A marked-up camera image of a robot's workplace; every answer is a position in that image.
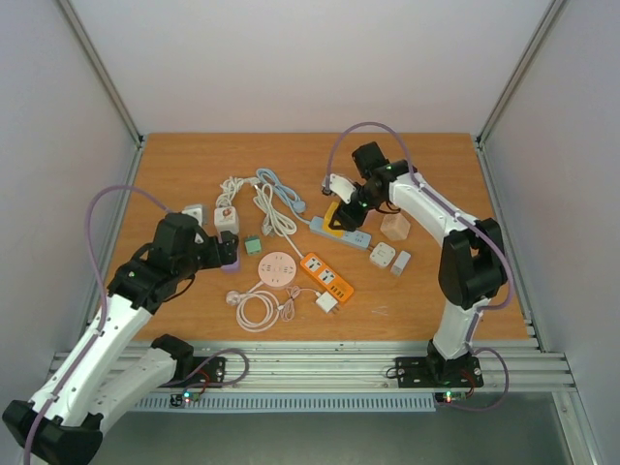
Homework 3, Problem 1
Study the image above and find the white cube socket with flower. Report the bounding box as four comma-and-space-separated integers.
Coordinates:
213, 206, 240, 235

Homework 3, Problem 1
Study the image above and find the yellow cube socket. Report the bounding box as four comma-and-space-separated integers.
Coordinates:
323, 201, 339, 231

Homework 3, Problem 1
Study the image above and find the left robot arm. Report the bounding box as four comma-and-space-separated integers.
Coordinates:
2, 213, 239, 464

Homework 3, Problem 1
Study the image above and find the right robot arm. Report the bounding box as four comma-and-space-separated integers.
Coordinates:
323, 142, 512, 388

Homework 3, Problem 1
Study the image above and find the green plug adapter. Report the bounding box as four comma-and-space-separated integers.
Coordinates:
244, 235, 263, 256

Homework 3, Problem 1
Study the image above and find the white square plug adapter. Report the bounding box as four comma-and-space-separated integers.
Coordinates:
369, 242, 396, 268

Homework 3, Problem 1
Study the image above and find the purple power strip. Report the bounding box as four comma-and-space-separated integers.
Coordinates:
222, 258, 241, 273

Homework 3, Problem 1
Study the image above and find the beige cube socket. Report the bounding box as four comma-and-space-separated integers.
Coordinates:
380, 213, 411, 241

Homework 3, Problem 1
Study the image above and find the orange power strip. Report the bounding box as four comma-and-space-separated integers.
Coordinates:
299, 253, 355, 303

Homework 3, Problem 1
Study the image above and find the pink round power socket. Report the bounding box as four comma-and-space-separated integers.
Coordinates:
258, 252, 297, 290

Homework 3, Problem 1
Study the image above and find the small white grey adapter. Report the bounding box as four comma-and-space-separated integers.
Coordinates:
390, 251, 412, 276

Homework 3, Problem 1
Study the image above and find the white USB charger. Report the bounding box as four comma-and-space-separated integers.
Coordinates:
315, 292, 338, 314

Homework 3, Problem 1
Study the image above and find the blue power strip cable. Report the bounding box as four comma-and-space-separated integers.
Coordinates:
255, 168, 314, 227

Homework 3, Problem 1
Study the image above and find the white orange-strip cable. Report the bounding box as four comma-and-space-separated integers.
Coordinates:
252, 182, 307, 259

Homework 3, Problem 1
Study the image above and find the white purple-strip cable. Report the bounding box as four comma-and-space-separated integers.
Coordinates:
215, 175, 258, 209

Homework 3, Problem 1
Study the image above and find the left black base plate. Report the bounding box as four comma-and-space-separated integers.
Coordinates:
166, 356, 227, 388

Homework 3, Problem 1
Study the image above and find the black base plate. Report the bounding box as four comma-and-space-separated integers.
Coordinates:
166, 356, 227, 388
395, 355, 484, 389

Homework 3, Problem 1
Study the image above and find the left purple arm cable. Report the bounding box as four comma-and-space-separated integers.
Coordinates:
21, 185, 171, 465

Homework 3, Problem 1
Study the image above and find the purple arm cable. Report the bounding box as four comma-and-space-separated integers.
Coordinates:
21, 185, 171, 465
326, 120, 514, 412

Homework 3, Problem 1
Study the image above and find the blue slotted cable duct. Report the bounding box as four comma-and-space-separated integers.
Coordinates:
133, 391, 436, 415

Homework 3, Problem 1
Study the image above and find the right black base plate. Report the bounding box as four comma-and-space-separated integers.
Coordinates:
395, 355, 484, 389

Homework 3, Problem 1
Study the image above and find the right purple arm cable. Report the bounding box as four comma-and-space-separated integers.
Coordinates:
326, 120, 514, 412

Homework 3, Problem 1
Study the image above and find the aluminium rail frame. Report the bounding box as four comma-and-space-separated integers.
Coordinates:
21, 0, 602, 465

